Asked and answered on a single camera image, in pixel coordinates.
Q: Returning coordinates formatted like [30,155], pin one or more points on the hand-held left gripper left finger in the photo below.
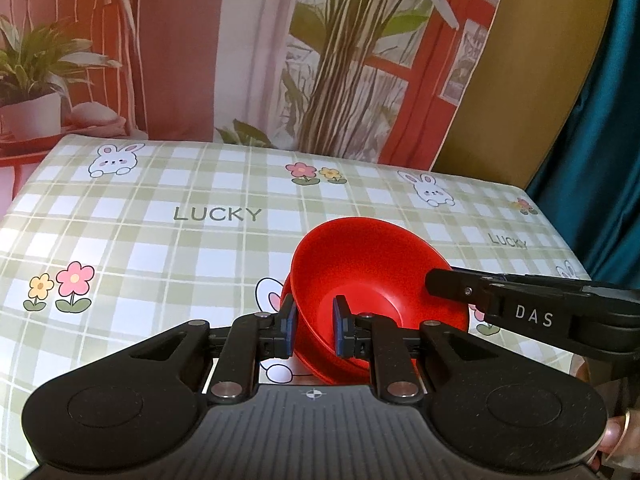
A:
[289,322]

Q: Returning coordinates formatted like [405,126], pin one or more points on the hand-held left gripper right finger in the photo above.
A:
[340,325]

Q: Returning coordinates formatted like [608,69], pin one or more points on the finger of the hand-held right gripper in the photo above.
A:
[452,287]
[540,279]

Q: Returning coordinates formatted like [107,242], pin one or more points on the teal curtain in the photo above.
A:
[605,160]

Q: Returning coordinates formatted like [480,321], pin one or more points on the printed room backdrop cloth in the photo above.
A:
[225,35]

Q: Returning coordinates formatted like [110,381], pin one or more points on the red bowl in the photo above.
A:
[370,260]
[325,375]

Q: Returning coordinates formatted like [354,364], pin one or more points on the person's right hand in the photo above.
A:
[617,430]

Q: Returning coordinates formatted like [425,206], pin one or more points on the wooden board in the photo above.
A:
[520,85]

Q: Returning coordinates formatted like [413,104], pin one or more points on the green checkered tablecloth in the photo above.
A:
[150,260]

